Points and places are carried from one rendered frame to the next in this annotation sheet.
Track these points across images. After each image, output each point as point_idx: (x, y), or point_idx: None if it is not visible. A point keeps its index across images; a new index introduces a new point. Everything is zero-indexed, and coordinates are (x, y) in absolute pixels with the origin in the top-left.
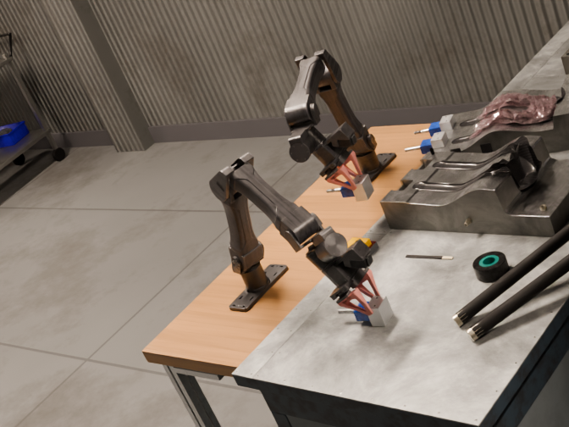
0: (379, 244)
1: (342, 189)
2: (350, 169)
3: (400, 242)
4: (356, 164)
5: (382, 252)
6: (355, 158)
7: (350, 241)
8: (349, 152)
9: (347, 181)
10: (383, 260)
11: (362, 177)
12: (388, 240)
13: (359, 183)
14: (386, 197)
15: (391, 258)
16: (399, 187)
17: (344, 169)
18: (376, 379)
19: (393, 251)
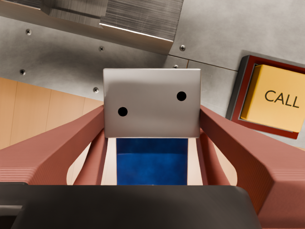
0: (229, 59)
1: (187, 184)
2: (78, 179)
3: (232, 4)
4: (81, 126)
5: (267, 38)
6: (37, 144)
7: (264, 119)
8: (27, 199)
9: (123, 183)
10: (301, 21)
11: (136, 88)
12: (215, 42)
13: (197, 85)
14: (153, 21)
15: (297, 2)
16: (64, 19)
17: (291, 155)
18: None
19: (266, 10)
